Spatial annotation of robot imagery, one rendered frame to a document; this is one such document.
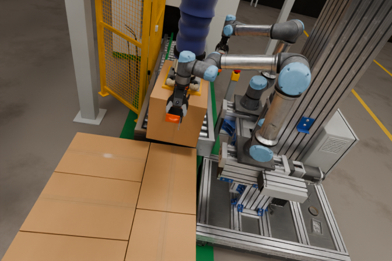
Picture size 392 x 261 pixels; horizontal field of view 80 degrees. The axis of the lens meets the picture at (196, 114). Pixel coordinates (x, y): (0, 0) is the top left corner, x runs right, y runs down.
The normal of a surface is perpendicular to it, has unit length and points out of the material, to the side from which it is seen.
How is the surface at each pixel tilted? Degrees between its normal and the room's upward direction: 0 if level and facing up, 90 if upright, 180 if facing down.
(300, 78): 82
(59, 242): 0
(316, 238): 0
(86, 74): 90
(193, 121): 90
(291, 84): 82
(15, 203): 0
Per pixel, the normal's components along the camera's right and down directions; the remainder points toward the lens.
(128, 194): 0.19, -0.76
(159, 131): -0.07, 0.61
